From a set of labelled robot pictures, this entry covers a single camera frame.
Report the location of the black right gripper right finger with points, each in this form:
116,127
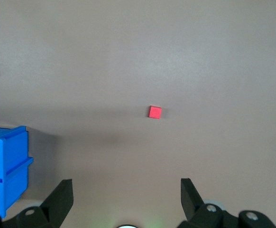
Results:
192,209

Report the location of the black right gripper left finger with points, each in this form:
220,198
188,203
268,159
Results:
52,209

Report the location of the blue plastic storage bin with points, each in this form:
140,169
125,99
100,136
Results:
7,166

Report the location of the small red cube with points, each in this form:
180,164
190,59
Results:
155,112

